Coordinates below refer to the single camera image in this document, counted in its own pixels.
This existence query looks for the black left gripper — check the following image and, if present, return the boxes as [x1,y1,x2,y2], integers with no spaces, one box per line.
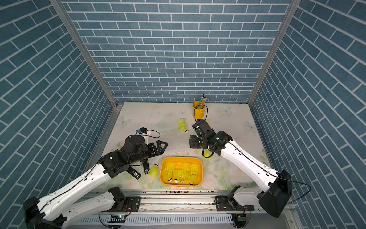
[128,140,169,166]

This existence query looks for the yellow-green shuttlecock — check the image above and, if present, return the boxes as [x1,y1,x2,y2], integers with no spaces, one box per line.
[202,150,212,158]
[190,164,200,175]
[161,162,176,182]
[181,162,190,172]
[187,172,197,185]
[172,169,182,184]
[148,163,159,178]
[177,118,189,134]
[179,168,188,183]

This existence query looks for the orange plastic storage box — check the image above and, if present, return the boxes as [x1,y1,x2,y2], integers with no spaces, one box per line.
[159,156,204,188]

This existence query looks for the black robot base joint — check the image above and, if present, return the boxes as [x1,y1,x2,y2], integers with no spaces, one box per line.
[214,186,254,211]

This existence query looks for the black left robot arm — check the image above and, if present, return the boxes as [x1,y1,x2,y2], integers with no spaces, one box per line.
[23,135,168,229]

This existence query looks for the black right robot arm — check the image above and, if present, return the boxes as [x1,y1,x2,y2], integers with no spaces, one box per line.
[189,119,292,218]

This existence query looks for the black loose gripper finger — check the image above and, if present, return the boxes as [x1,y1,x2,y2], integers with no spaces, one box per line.
[143,158,150,175]
[127,167,142,180]

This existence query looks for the yellow pen holder cup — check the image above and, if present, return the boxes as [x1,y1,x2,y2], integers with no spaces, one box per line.
[193,101,205,119]

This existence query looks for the pencils in cup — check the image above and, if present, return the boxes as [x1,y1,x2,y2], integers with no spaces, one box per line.
[196,94,207,109]

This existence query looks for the black left base joint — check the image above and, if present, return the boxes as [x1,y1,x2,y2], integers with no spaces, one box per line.
[106,187,141,212]

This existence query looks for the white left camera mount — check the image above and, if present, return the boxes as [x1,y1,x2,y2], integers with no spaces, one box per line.
[136,127,151,144]

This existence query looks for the aluminium table edge rail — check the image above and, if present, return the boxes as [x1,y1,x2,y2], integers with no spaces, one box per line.
[84,104,123,172]

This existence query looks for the aluminium right corner post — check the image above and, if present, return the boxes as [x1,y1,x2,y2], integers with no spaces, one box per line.
[248,0,301,107]

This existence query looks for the aluminium corner frame post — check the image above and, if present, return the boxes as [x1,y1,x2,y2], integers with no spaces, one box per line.
[50,0,118,108]

